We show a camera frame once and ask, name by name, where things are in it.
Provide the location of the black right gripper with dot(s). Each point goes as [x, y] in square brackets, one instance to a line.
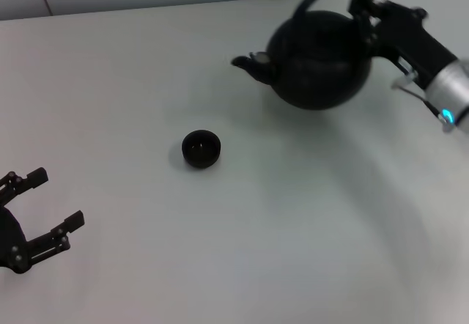
[403, 34]

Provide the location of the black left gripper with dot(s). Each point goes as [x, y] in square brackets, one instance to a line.
[9, 236]

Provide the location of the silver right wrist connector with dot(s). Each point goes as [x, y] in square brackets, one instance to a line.
[405, 80]

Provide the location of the small dark teacup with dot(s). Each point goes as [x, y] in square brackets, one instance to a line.
[201, 159]

